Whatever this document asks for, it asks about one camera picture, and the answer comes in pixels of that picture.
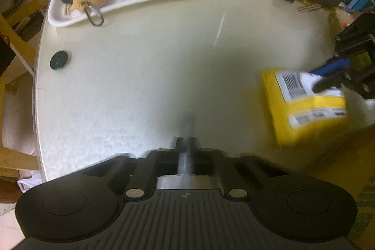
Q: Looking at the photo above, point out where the metal carabiner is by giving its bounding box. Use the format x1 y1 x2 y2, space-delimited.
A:
83 1 105 27

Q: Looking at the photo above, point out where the yellow tissue packet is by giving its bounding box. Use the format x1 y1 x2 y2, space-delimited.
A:
261 68 349 147

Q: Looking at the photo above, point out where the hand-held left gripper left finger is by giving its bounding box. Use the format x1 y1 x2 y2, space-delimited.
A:
83 137 186 201

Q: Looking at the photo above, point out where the rainbow ribbon cable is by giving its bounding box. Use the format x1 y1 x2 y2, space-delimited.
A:
297 4 322 13

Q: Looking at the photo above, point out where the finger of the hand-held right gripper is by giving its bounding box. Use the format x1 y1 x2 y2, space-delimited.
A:
310 59 350 77
312 76 349 94

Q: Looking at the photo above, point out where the cardboard box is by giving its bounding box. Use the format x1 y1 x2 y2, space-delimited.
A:
293 123 375 250

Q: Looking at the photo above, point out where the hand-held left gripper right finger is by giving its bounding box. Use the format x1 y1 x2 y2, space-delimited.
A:
190 137 289 200

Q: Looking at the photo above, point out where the dark green round disc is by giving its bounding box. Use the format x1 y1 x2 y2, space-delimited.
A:
49 50 72 71

